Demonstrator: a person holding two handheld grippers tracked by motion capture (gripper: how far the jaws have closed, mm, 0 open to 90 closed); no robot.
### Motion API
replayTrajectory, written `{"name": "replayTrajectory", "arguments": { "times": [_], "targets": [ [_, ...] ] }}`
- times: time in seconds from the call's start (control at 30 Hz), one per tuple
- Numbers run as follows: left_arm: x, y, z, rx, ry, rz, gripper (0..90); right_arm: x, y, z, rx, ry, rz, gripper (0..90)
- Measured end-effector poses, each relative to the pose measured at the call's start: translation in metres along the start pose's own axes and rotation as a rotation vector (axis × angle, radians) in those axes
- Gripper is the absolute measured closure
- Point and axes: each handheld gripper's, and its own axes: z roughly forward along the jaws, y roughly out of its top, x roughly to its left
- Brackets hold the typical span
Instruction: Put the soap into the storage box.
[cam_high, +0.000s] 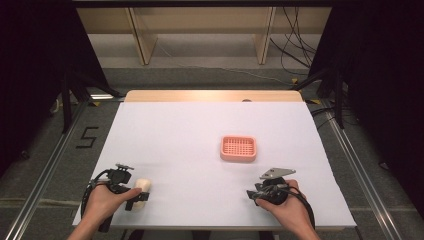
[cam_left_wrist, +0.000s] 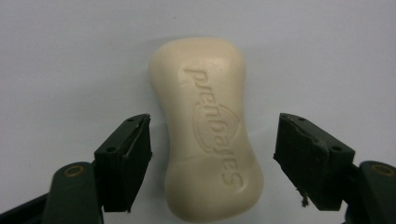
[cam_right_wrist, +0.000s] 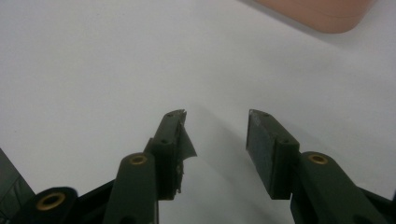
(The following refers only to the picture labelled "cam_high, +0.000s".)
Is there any light wooden shelf unit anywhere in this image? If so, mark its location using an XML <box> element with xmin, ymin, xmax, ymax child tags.
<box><xmin>75</xmin><ymin>6</ymin><xmax>333</xmax><ymax>66</ymax></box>

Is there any black metal stand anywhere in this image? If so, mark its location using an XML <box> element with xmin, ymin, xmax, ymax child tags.
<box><xmin>59</xmin><ymin>71</ymin><xmax>125</xmax><ymax>135</ymax></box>
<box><xmin>292</xmin><ymin>66</ymin><xmax>346</xmax><ymax>130</ymax></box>

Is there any person's left hand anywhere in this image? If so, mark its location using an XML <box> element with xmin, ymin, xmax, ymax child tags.
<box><xmin>81</xmin><ymin>182</ymin><xmax>143</xmax><ymax>232</ymax></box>

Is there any bundle of black floor cables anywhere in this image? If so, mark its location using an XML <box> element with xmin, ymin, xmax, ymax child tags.
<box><xmin>269</xmin><ymin>6</ymin><xmax>318</xmax><ymax>77</ymax></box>

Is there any black curtain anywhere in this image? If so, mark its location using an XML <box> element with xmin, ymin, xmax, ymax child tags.
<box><xmin>308</xmin><ymin>0</ymin><xmax>424</xmax><ymax>221</ymax></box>
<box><xmin>0</xmin><ymin>0</ymin><xmax>111</xmax><ymax>178</ymax></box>

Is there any wooden table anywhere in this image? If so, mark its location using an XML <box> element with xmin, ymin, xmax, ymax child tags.
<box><xmin>123</xmin><ymin>89</ymin><xmax>304</xmax><ymax>103</ymax></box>

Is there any person's right hand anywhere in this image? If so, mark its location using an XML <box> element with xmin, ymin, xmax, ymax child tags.
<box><xmin>255</xmin><ymin>179</ymin><xmax>316</xmax><ymax>234</ymax></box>

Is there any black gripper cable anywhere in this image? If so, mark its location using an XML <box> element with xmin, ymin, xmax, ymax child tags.
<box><xmin>285</xmin><ymin>185</ymin><xmax>316</xmax><ymax>231</ymax></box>
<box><xmin>80</xmin><ymin>169</ymin><xmax>112</xmax><ymax>221</ymax></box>

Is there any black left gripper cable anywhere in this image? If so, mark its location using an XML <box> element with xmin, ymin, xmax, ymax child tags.
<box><xmin>80</xmin><ymin>169</ymin><xmax>112</xmax><ymax>221</ymax></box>

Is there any cream soap bar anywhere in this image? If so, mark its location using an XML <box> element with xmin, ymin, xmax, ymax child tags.
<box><xmin>132</xmin><ymin>178</ymin><xmax>153</xmax><ymax>210</ymax></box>

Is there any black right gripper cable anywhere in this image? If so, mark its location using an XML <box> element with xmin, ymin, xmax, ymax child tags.
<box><xmin>285</xmin><ymin>185</ymin><xmax>316</xmax><ymax>231</ymax></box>

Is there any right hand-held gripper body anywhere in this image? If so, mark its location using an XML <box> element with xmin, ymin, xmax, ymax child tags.
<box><xmin>251</xmin><ymin>167</ymin><xmax>298</xmax><ymax>206</ymax></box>

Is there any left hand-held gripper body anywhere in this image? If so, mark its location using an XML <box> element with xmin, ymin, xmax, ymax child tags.
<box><xmin>98</xmin><ymin>162</ymin><xmax>135</xmax><ymax>234</ymax></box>

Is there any aluminium floor rail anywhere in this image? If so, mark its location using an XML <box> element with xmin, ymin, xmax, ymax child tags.
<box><xmin>3</xmin><ymin>99</ymin><xmax>91</xmax><ymax>240</ymax></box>
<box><xmin>321</xmin><ymin>99</ymin><xmax>406</xmax><ymax>240</ymax></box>

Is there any thin white floor cable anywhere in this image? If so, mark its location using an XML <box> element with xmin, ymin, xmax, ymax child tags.
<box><xmin>156</xmin><ymin>43</ymin><xmax>294</xmax><ymax>86</ymax></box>

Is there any white table cover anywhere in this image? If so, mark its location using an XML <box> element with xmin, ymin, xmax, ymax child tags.
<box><xmin>72</xmin><ymin>101</ymin><xmax>358</xmax><ymax>232</ymax></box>

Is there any pink soap dish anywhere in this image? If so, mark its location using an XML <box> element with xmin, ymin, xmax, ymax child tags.
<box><xmin>219</xmin><ymin>134</ymin><xmax>258</xmax><ymax>164</ymax></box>

